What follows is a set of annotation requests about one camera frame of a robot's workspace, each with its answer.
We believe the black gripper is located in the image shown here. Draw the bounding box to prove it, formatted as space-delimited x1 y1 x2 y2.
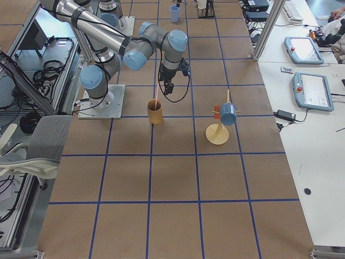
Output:
158 64 179 94

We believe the pink chopstick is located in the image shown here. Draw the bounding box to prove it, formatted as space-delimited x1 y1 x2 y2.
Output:
154 64 159 111

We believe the light blue plastic cup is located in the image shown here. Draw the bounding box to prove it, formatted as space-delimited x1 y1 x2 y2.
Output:
169 5 180 23

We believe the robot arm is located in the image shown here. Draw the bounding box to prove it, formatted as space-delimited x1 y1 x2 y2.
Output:
41 1 190 96
99 0 127 31

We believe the bamboo cylinder holder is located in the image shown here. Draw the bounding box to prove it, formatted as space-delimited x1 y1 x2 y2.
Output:
147 99 163 124

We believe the orange mug on stand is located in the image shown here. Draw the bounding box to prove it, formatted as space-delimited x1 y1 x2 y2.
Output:
212 105 220 119

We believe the blue mug on stand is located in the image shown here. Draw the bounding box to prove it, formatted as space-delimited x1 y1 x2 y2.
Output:
219 103 237 126

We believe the wooden mug tree stand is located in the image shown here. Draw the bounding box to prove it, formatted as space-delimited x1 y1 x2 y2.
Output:
205 89 239 145

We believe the black power adapter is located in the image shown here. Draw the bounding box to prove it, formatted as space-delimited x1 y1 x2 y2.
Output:
275 110 296 122

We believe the far teach pendant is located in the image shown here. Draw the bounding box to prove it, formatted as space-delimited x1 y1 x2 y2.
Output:
284 37 324 65

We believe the teach pendant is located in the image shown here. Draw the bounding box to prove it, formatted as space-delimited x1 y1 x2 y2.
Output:
293 72 334 112
284 37 324 65

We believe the white keyboard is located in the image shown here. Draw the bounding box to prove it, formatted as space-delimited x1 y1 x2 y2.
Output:
282 1 303 24

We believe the near teach pendant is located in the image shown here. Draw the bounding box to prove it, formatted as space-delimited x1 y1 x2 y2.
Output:
293 72 334 112

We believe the grey office chair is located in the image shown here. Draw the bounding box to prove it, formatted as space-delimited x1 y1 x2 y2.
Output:
1 115 72 190

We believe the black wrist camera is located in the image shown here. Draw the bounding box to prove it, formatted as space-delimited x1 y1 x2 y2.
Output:
179 57 190 77

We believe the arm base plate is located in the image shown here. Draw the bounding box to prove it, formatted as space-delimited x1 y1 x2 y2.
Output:
118 16 135 36
78 84 126 119

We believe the black wire mug rack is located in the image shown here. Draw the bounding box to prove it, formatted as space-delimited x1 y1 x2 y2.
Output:
196 0 215 19

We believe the aluminium frame post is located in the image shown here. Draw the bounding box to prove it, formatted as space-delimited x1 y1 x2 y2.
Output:
253 0 285 62

